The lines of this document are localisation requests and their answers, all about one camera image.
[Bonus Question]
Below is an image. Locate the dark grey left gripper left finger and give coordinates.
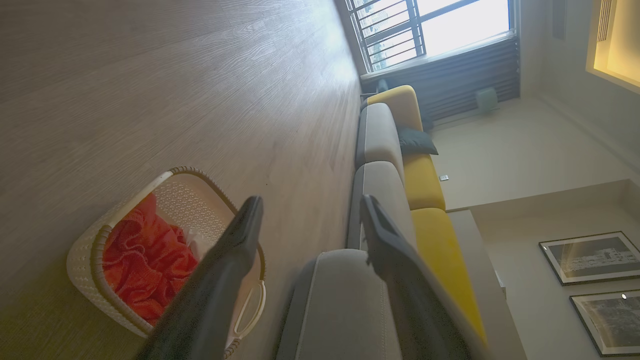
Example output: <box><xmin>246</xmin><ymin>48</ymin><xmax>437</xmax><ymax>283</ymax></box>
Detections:
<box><xmin>135</xmin><ymin>196</ymin><xmax>264</xmax><ymax>360</ymax></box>

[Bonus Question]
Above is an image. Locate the white perforated laundry basket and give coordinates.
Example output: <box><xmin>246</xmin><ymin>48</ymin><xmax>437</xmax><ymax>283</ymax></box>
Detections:
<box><xmin>66</xmin><ymin>166</ymin><xmax>267</xmax><ymax>360</ymax></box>

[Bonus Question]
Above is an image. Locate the red garment with white trim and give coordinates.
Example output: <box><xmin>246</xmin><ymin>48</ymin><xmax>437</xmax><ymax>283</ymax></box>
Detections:
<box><xmin>102</xmin><ymin>192</ymin><xmax>201</xmax><ymax>326</ymax></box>

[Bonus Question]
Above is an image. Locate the grey and yellow sofa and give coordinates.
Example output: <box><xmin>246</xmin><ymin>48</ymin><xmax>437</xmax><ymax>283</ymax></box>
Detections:
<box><xmin>275</xmin><ymin>85</ymin><xmax>488</xmax><ymax>360</ymax></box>

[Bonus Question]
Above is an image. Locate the black framed picture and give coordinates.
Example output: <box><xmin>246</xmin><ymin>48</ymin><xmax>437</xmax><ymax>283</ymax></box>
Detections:
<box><xmin>539</xmin><ymin>231</ymin><xmax>640</xmax><ymax>286</ymax></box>
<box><xmin>570</xmin><ymin>289</ymin><xmax>640</xmax><ymax>358</ymax></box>

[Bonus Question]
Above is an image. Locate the small white box device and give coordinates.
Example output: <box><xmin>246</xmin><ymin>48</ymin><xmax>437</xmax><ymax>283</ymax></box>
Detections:
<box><xmin>475</xmin><ymin>87</ymin><xmax>499</xmax><ymax>112</ymax></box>

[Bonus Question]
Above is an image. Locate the window with metal bars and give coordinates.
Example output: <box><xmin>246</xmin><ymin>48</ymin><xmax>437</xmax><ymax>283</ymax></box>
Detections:
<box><xmin>345</xmin><ymin>0</ymin><xmax>516</xmax><ymax>76</ymax></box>

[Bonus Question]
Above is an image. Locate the dark slatted radiator cover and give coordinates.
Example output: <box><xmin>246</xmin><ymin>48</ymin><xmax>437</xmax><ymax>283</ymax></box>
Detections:
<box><xmin>361</xmin><ymin>35</ymin><xmax>521</xmax><ymax>123</ymax></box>

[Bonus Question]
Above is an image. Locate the ceiling air vent grille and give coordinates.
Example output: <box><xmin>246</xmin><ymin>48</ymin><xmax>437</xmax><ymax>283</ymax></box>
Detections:
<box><xmin>596</xmin><ymin>0</ymin><xmax>615</xmax><ymax>43</ymax></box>

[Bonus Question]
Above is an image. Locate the dark square cushion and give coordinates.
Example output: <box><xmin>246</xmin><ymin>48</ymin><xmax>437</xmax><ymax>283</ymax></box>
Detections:
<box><xmin>397</xmin><ymin>125</ymin><xmax>439</xmax><ymax>157</ymax></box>

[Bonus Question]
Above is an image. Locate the small white cloth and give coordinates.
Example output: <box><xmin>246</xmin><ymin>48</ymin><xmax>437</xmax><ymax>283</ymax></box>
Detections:
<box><xmin>185</xmin><ymin>227</ymin><xmax>211</xmax><ymax>261</ymax></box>

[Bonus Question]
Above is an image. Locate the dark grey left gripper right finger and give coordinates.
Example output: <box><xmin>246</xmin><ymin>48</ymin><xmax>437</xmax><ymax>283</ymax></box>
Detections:
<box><xmin>360</xmin><ymin>194</ymin><xmax>493</xmax><ymax>360</ymax></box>

